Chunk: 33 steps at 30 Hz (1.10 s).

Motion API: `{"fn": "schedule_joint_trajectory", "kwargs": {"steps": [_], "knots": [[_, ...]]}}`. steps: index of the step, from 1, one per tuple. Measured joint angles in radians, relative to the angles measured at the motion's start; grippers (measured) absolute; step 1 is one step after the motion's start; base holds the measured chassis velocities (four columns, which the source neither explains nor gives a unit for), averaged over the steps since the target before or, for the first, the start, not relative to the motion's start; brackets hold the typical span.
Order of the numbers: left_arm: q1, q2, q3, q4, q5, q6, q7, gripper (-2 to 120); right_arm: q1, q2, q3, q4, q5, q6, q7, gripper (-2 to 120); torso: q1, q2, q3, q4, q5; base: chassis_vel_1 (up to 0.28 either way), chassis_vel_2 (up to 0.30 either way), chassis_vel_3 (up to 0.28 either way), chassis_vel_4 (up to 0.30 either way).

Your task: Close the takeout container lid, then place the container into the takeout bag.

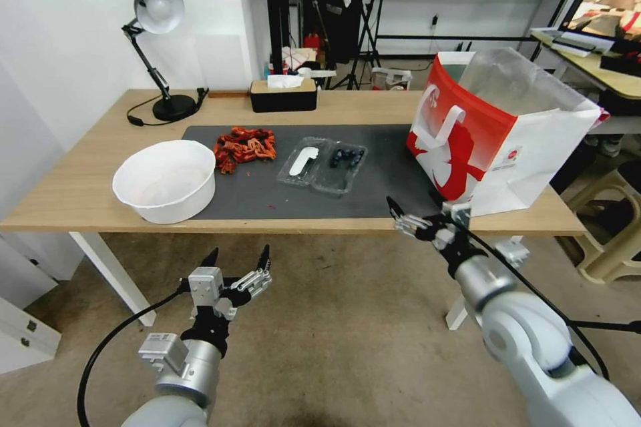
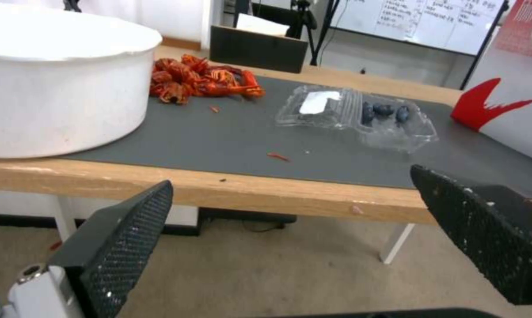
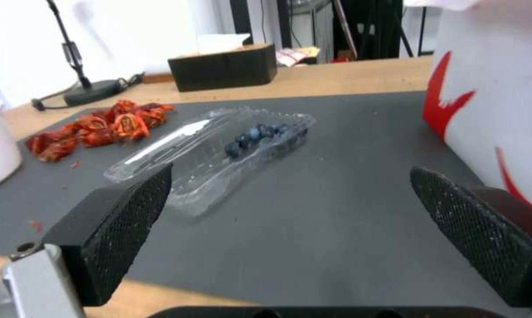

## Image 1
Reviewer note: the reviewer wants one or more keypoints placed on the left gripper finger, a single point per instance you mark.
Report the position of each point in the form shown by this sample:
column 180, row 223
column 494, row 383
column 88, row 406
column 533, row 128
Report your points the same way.
column 211, row 258
column 253, row 282

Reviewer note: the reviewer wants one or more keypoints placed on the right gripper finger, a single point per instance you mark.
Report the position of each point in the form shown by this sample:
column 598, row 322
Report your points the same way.
column 406, row 223

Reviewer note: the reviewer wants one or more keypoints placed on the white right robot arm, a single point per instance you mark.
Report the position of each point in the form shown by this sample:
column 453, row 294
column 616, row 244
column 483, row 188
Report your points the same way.
column 526, row 342

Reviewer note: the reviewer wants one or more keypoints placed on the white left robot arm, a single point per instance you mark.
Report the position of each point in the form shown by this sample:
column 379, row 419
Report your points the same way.
column 195, row 369

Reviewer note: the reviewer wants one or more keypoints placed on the clear plastic takeout container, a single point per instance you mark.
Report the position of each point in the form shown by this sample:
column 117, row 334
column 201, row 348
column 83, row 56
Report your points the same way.
column 340, row 182

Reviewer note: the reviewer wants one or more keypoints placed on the red and white takeout bag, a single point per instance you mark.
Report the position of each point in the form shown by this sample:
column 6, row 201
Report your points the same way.
column 465, row 147

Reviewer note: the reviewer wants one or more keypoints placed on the white label on container lid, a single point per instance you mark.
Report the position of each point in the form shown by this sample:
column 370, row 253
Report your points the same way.
column 302, row 162

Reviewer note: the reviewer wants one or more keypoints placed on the black tissue box wooden lid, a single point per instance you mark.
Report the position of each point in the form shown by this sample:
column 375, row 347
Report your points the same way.
column 283, row 101

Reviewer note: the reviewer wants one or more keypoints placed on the dark grey table mat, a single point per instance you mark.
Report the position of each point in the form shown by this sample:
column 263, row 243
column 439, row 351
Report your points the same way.
column 380, row 172

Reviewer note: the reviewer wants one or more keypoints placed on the large white paper bowl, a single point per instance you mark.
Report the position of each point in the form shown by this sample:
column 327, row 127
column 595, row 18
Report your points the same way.
column 165, row 182

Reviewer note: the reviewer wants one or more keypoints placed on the dark blueberries cluster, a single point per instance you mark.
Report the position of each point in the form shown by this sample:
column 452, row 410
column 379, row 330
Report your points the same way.
column 345, row 156

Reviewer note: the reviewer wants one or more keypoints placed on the red crayfish pile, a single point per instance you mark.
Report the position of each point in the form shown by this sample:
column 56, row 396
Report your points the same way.
column 245, row 147

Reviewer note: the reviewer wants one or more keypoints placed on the white basket on floor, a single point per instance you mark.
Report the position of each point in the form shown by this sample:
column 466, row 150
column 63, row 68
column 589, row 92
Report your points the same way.
column 391, row 79

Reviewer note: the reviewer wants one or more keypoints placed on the beige plastic stool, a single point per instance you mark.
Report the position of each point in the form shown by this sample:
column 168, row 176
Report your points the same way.
column 611, row 259

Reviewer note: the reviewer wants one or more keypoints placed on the wooden table with white legs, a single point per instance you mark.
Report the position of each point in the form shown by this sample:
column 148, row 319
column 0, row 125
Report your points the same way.
column 75, row 172

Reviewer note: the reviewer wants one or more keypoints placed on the black tripod stand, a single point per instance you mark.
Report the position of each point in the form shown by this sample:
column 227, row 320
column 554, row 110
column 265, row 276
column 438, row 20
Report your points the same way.
column 368, row 41

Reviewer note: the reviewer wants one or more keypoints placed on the white tissue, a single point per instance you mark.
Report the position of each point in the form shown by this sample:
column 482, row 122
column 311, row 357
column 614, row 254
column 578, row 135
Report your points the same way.
column 283, row 80

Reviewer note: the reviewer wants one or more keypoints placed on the white drawer cabinet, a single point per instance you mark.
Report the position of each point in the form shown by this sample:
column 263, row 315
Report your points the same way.
column 20, row 337

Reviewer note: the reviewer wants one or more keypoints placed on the pale yellow side desk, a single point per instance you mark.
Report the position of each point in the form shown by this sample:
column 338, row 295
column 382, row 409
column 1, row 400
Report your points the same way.
column 591, row 71

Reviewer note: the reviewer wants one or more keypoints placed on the black keyboard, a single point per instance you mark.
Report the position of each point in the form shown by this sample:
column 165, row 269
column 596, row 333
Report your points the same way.
column 576, row 42

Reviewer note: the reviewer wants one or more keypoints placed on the black desk lamp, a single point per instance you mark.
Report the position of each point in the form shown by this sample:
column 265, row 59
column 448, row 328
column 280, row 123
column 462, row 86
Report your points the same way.
column 160, row 9

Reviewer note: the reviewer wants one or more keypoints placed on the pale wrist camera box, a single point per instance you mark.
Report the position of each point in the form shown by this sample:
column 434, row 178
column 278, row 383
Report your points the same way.
column 458, row 214
column 205, row 287

